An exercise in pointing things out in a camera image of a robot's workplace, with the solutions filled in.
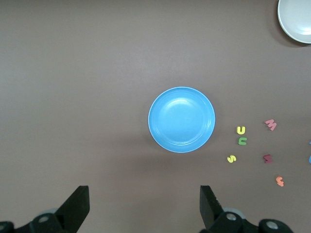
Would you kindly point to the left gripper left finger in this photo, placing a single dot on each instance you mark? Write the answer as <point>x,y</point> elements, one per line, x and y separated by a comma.
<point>73,213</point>

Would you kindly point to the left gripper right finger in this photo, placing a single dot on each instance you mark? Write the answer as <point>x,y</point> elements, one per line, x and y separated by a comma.
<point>211,213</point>

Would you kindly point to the yellow foam letter s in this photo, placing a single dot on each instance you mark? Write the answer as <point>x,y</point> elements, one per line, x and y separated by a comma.
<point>231,159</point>

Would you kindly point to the green foam letter n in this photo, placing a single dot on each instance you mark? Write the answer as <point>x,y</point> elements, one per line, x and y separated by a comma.
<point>242,139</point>

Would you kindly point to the yellow foam letter u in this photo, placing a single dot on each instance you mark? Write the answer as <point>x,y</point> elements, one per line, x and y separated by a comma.
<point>240,132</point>

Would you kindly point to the orange foam number three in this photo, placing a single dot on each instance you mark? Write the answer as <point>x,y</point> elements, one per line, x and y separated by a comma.
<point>280,181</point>

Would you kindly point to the dark red foam letter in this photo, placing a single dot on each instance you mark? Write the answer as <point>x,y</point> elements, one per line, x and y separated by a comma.
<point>267,159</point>

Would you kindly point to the blue plate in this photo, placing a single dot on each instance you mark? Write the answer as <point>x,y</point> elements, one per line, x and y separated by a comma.
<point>181,120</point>

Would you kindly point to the pink foam letter w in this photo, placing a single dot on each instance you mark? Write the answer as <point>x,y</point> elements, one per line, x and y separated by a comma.
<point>271,125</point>

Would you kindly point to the beige plate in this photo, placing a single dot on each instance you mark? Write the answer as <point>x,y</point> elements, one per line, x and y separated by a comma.
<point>296,19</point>

